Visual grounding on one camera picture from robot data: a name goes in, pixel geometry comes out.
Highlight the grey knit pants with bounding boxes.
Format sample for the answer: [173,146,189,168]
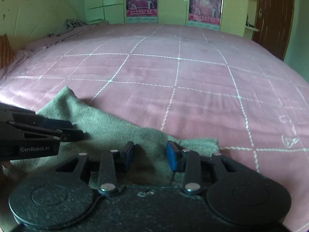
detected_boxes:
[1,87,219,185]

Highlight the orange striped pillow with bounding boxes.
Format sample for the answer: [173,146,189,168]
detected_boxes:
[0,35,16,69]

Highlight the pink checked bed sheet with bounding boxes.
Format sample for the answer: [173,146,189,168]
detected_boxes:
[1,24,308,231]

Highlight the cream round headboard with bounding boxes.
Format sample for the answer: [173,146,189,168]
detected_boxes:
[1,0,77,51]

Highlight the crumpled grey cloth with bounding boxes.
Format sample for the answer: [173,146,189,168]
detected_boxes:
[47,19,108,38]

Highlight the green wardrobe with posters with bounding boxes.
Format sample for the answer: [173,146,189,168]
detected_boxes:
[84,0,262,39]

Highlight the dark brown wooden door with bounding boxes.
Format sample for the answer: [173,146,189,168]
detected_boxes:
[252,0,294,60]

